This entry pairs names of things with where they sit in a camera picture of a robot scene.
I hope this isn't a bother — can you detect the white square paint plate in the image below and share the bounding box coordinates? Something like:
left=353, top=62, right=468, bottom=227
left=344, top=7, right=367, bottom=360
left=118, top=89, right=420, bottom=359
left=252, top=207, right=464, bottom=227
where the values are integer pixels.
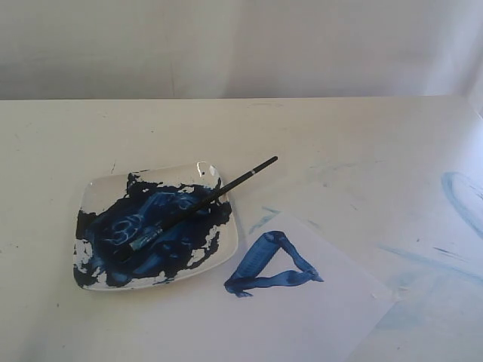
left=73, top=161, right=238, bottom=291

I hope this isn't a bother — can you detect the white backdrop curtain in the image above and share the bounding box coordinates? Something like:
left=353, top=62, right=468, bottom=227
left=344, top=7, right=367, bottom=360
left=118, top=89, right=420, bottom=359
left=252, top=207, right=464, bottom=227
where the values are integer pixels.
left=1, top=1, right=482, bottom=100

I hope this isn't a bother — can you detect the white paper sheet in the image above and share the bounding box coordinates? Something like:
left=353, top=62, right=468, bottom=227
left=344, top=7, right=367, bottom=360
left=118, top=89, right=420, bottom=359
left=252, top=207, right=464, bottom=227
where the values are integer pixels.
left=149, top=210, right=401, bottom=362

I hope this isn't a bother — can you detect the black paintbrush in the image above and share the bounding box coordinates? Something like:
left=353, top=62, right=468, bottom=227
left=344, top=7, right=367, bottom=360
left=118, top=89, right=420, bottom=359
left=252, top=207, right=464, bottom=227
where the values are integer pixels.
left=114, top=155, right=278, bottom=262

